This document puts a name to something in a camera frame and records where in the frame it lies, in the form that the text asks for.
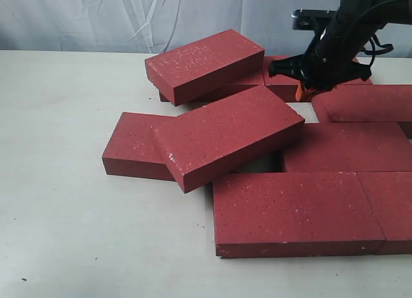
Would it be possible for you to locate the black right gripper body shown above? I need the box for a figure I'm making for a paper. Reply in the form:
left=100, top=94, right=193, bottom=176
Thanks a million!
left=268, top=30, right=371, bottom=91

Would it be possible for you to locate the red brick top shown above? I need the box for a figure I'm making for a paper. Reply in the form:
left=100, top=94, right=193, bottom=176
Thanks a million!
left=145, top=29, right=265, bottom=106

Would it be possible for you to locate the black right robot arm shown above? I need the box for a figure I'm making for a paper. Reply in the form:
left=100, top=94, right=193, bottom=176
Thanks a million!
left=268, top=0, right=411, bottom=101

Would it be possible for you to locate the red brick back row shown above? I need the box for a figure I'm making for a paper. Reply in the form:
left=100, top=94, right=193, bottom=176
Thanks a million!
left=263, top=55, right=374, bottom=102

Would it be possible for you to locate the red brick right second row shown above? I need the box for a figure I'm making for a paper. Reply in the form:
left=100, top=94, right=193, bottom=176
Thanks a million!
left=312, top=84, right=411, bottom=138

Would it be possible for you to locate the red brick middle row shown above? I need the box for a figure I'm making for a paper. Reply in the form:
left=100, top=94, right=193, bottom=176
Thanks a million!
left=283, top=122, right=411, bottom=172

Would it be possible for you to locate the red brick under stack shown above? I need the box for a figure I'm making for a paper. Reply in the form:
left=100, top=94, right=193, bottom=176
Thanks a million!
left=159, top=70, right=265, bottom=106

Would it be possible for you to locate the white backdrop curtain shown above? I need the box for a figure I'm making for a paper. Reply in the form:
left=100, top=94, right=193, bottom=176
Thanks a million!
left=0, top=0, right=412, bottom=59

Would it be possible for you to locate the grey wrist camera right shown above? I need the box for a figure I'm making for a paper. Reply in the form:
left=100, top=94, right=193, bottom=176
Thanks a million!
left=291, top=8, right=336, bottom=31

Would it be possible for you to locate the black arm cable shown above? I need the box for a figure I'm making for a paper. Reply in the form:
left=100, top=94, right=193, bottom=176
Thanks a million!
left=360, top=0, right=412, bottom=67

